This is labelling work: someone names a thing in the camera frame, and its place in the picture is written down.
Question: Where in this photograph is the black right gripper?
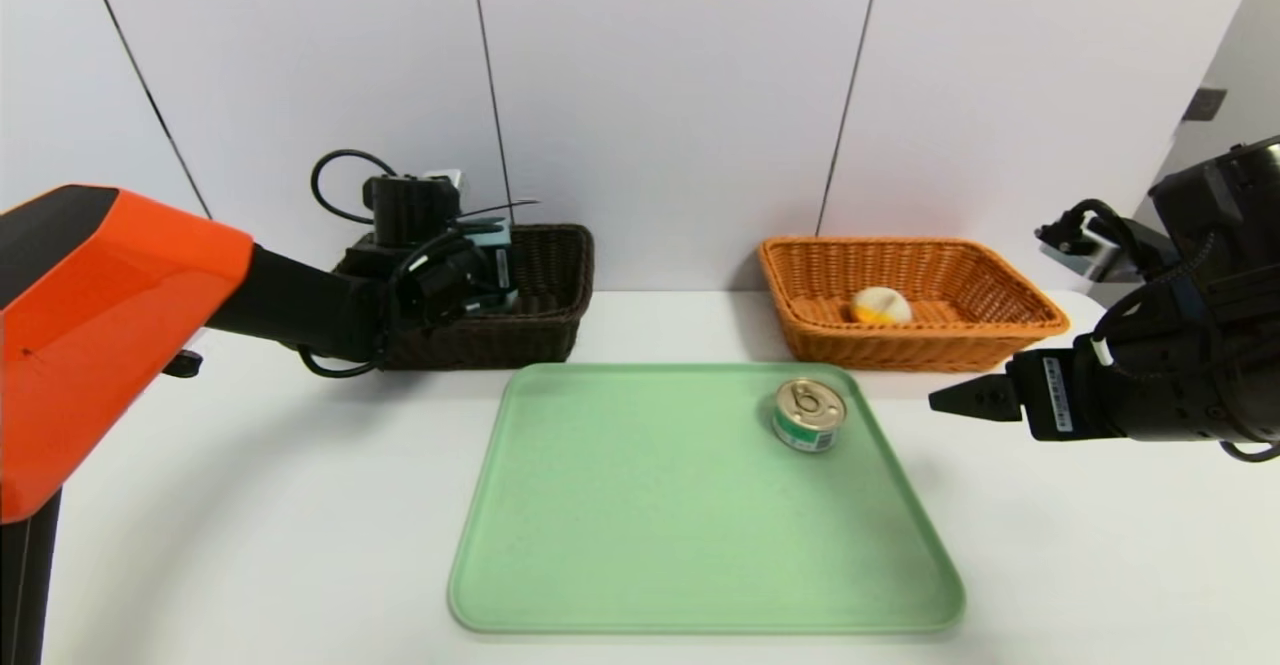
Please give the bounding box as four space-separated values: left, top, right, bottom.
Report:
928 285 1216 442

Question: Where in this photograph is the orange-topped white bun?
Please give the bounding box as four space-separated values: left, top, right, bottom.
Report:
850 287 914 326

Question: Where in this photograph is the tin can with pull tab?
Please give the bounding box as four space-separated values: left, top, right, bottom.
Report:
772 377 848 453

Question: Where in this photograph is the orange wicker basket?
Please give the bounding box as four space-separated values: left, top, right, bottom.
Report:
756 237 1069 374

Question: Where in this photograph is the dark brown wicker basket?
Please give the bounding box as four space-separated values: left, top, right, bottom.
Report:
335 223 596 371

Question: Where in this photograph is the light green plastic tray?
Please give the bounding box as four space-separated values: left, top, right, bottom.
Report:
448 362 965 634

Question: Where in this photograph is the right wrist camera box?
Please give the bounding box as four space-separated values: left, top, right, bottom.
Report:
1035 215 1171 283

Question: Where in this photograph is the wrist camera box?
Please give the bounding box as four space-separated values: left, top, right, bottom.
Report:
1035 215 1171 283
362 170 467 246

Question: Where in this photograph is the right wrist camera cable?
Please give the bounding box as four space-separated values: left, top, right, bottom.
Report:
1040 198 1136 246

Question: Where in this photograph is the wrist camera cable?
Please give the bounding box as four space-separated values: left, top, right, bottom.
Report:
1040 198 1136 246
310 149 401 226

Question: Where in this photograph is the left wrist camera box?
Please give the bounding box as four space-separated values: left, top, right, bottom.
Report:
362 170 467 246

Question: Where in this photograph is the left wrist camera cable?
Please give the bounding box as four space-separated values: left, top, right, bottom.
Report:
310 149 401 226

